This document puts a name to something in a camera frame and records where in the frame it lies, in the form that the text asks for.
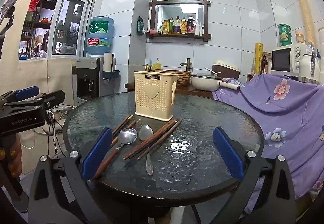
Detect brown white rice cooker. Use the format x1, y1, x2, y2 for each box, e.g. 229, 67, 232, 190
211, 60, 240, 80

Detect phone on stand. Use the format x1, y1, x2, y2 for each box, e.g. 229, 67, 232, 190
1, 0, 18, 35

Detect blue water jug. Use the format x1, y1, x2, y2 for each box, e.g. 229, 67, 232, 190
84, 16, 114, 56

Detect steel spoon with wooden handle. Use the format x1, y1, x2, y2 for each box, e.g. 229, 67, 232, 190
93, 127, 139, 180

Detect water dispenser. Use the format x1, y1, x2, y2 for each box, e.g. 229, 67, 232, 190
72, 57, 120, 105

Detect dark soy sauce bottle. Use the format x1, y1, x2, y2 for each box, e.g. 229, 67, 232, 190
186, 15, 195, 35

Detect tall beige rolled mat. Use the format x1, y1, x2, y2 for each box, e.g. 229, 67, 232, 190
298, 0, 317, 47

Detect cream plastic utensil holder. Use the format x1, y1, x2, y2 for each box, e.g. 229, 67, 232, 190
134, 71, 177, 122

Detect wooden framed mirror shelf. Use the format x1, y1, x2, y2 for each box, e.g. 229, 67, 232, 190
146, 0, 211, 42

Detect woven pattern basin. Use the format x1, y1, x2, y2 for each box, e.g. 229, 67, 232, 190
153, 69, 191, 86

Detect stacked green tubs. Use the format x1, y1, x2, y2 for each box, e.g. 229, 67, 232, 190
278, 24, 292, 46

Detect black chopstick gold band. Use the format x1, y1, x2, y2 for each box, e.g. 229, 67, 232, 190
113, 115, 133, 139

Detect paper cup stack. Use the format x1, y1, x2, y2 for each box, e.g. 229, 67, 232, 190
103, 53, 114, 72

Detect yellow roll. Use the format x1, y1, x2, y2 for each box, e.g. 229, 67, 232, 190
254, 43, 263, 74

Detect brown wooden chopstick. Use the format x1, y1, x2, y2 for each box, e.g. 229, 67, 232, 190
123, 119, 176, 160
128, 119, 180, 160
137, 119, 182, 160

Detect dark brown glass bottle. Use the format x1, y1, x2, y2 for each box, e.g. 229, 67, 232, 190
260, 55, 268, 74

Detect brass faucet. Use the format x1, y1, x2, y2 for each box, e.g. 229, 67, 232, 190
180, 58, 192, 72

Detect green hanging packet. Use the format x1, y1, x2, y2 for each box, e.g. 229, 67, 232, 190
137, 17, 146, 36

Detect person's left hand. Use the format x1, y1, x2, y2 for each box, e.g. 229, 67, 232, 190
1, 134, 22, 178

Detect white kettle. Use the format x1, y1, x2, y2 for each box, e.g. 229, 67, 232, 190
298, 42, 320, 85

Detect window with aluminium frame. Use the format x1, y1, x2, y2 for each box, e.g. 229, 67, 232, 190
19, 0, 95, 60

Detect black cables on floor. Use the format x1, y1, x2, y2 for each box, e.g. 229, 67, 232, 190
45, 104, 76, 159

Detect white microwave oven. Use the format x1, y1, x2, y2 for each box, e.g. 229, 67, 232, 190
271, 43, 311, 76

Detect yellow soap bottle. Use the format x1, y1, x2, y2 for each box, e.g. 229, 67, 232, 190
152, 58, 161, 70

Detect white pan with lid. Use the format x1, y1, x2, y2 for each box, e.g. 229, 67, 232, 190
191, 74, 240, 91

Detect purple floral cloth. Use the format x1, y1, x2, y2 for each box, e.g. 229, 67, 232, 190
213, 74, 323, 215

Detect all steel spoon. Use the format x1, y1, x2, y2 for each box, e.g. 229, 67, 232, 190
138, 124, 155, 176

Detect round glass table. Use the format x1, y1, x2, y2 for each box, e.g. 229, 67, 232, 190
63, 92, 264, 206

